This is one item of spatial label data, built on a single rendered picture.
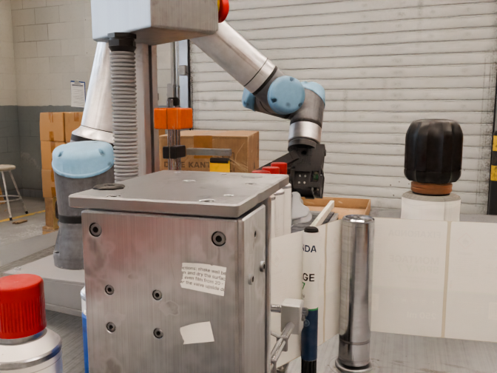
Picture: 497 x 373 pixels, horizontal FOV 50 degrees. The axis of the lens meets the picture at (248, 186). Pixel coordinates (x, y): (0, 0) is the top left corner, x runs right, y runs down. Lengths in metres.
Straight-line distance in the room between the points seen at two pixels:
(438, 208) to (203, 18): 0.42
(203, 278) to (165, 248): 0.03
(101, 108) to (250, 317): 0.90
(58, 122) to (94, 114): 3.65
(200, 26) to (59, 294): 0.57
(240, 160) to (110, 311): 1.08
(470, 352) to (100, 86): 0.86
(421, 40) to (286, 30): 1.27
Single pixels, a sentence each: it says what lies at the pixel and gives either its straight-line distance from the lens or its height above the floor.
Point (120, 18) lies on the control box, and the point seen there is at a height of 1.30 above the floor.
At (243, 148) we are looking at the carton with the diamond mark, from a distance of 1.39.
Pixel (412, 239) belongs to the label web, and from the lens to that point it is 0.67.
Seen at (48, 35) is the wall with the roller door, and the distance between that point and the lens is 7.28.
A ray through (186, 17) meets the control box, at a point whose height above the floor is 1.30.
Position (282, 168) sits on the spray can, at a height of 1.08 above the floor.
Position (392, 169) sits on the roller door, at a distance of 5.09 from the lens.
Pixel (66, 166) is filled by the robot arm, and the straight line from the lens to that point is 1.05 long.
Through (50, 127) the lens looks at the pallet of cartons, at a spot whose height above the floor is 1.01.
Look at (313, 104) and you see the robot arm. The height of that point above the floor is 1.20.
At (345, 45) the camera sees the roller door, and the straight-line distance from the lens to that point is 5.19.
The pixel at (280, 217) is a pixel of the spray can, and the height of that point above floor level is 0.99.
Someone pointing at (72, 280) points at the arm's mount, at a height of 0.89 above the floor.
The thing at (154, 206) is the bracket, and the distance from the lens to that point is 0.31.
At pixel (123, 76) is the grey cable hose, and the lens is 0.68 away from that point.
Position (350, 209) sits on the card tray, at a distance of 1.93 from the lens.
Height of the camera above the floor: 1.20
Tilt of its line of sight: 9 degrees down
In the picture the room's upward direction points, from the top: straight up
